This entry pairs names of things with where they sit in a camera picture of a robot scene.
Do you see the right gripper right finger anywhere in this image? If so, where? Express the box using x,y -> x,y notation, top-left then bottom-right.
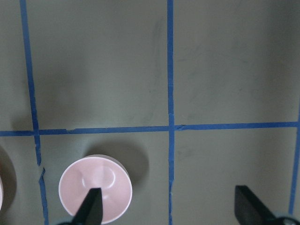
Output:
234,185 -> 281,225

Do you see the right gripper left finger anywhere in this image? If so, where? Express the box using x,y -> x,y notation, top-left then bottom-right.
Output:
71,187 -> 103,225

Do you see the pink bowl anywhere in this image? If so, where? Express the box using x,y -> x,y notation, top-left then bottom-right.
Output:
58,154 -> 133,225

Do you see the pink plate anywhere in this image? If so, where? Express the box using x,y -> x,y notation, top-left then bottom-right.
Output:
0,177 -> 4,210

